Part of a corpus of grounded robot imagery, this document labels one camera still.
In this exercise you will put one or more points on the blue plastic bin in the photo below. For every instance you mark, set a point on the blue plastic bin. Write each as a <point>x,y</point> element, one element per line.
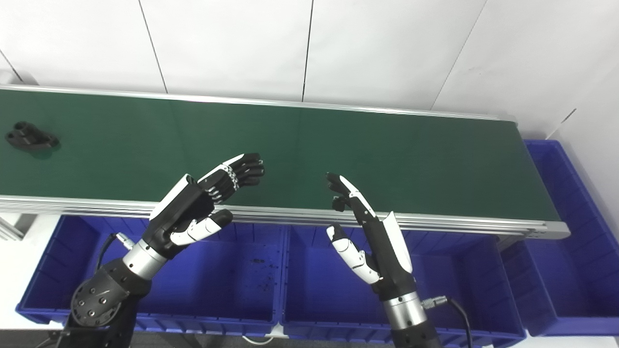
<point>570,270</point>
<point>459,290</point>
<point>232,280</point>

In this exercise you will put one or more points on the aluminium conveyor support leg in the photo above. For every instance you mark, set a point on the aluminium conveyor support leg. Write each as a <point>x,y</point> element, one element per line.
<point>7,229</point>

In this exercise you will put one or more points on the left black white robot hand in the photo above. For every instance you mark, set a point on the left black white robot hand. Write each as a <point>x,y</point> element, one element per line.
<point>184,212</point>

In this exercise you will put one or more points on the black flanged metal part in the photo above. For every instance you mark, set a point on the black flanged metal part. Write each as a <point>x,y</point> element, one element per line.
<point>31,139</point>

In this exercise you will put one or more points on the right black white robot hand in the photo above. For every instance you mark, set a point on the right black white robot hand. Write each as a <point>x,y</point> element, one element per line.
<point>387,261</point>

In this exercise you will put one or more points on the green conveyor belt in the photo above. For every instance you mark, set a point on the green conveyor belt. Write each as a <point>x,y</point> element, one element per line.
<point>338,145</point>
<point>290,216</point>

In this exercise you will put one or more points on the grey conveyor motor housing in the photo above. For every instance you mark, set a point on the grey conveyor motor housing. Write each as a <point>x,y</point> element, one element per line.
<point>9,77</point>

